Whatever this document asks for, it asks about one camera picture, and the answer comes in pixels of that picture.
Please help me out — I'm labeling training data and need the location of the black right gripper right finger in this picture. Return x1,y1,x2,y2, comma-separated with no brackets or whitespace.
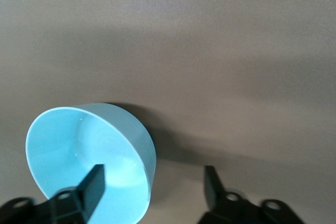
196,165,305,224

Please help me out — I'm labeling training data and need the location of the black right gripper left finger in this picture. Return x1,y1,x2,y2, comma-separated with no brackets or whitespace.
0,164,107,224

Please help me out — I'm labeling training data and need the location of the light blue bowl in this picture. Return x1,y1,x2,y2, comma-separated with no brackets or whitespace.
25,102,158,224

